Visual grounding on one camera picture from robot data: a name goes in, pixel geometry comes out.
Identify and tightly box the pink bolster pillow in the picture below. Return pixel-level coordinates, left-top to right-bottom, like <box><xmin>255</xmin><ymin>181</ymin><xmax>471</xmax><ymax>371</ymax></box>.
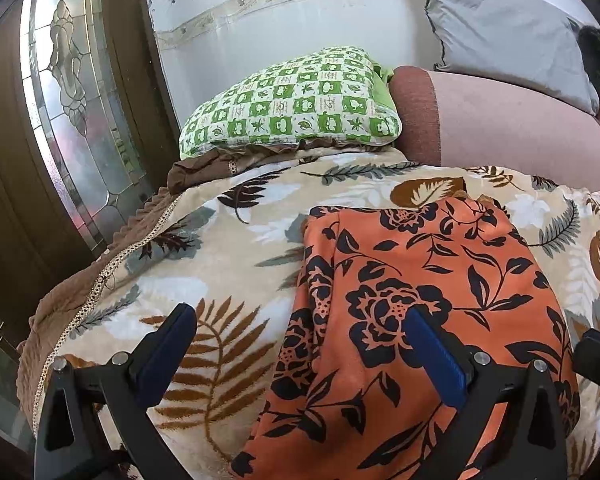
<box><xmin>389</xmin><ymin>65</ymin><xmax>600</xmax><ymax>192</ymax></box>

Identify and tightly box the grey pillow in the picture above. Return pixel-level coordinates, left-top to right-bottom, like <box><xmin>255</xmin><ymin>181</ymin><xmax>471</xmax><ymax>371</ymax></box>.
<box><xmin>410</xmin><ymin>0</ymin><xmax>600</xmax><ymax>116</ymax></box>

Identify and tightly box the orange floral garment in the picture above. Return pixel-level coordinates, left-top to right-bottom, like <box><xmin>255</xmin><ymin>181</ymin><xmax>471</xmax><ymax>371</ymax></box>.
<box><xmin>230</xmin><ymin>197</ymin><xmax>581</xmax><ymax>480</ymax></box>

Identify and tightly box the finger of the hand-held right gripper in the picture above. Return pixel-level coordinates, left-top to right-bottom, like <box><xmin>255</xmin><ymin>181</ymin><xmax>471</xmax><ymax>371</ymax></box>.
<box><xmin>572</xmin><ymin>329</ymin><xmax>600</xmax><ymax>394</ymax></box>

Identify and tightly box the green checked pillow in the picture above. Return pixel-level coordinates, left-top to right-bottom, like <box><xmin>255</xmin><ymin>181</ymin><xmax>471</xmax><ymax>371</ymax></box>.
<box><xmin>179</xmin><ymin>46</ymin><xmax>403</xmax><ymax>158</ymax></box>

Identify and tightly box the wooden door with leaded glass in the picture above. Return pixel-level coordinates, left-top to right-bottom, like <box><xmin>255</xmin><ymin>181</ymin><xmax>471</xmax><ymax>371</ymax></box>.
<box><xmin>0</xmin><ymin>0</ymin><xmax>181</xmax><ymax>301</ymax></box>

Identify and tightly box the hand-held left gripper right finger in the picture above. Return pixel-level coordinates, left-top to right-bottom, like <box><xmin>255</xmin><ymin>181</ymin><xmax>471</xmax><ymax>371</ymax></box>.
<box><xmin>402</xmin><ymin>305</ymin><xmax>572</xmax><ymax>480</ymax></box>

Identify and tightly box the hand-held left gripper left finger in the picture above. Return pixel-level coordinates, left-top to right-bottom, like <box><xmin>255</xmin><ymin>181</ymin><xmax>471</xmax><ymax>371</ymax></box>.
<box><xmin>32</xmin><ymin>302</ymin><xmax>199</xmax><ymax>480</ymax></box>

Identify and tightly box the leaf printed blanket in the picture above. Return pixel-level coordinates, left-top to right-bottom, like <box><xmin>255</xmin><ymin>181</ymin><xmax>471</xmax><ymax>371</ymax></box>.
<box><xmin>32</xmin><ymin>152</ymin><xmax>600</xmax><ymax>480</ymax></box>

